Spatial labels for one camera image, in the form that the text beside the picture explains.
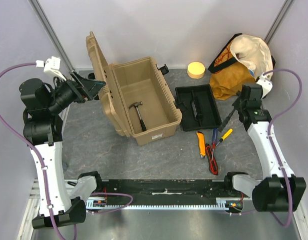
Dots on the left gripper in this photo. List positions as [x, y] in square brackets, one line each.
[92, 87]

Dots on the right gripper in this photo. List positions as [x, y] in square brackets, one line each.
[237, 103]

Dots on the yellow and black screwdriver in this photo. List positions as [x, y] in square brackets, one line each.
[223, 138]

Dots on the blue and red screwdriver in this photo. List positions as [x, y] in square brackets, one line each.
[214, 142]

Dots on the tan plastic tool box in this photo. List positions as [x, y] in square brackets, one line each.
[135, 81]

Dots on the black tool box tray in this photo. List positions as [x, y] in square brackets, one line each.
[198, 107]

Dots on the black handled hammer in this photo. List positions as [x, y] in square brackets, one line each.
[135, 105]

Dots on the black rubber mallet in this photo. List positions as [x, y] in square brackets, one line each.
[224, 123]

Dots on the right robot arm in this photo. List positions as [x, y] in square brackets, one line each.
[279, 190]

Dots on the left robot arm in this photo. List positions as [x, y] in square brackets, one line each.
[43, 133]

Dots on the yellow and cream tote bag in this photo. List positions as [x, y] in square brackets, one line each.
[242, 60]

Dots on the yellow round sponge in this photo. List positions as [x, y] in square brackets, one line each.
[196, 70]

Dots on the yellow utility knife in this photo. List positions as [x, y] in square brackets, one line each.
[201, 144]

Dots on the red and black utility knife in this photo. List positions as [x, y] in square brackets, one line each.
[213, 166]

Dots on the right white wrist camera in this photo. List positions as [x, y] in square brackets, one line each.
[264, 80]

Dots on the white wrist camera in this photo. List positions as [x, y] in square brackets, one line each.
[264, 80]
[51, 67]

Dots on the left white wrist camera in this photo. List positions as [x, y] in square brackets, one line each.
[51, 67]

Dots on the slotted cable duct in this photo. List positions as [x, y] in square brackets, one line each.
[96, 205]

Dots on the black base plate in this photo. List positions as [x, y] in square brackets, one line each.
[170, 191]

